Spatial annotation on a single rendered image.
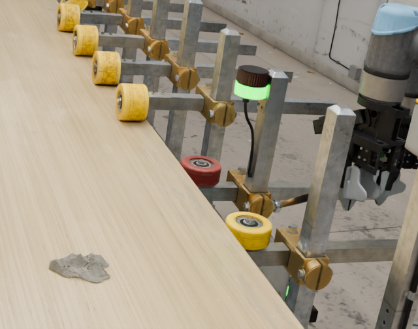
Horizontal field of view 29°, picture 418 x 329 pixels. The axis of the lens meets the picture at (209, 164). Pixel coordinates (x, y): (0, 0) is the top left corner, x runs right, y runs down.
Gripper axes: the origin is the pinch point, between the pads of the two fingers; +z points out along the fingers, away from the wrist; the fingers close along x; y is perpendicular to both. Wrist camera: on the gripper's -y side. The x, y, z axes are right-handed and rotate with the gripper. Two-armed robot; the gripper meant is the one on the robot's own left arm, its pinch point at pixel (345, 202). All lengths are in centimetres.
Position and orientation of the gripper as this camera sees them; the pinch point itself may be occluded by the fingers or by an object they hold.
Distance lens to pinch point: 146.6
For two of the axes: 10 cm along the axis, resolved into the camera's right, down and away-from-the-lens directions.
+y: 6.3, 3.7, -6.8
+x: 7.6, -1.3, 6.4
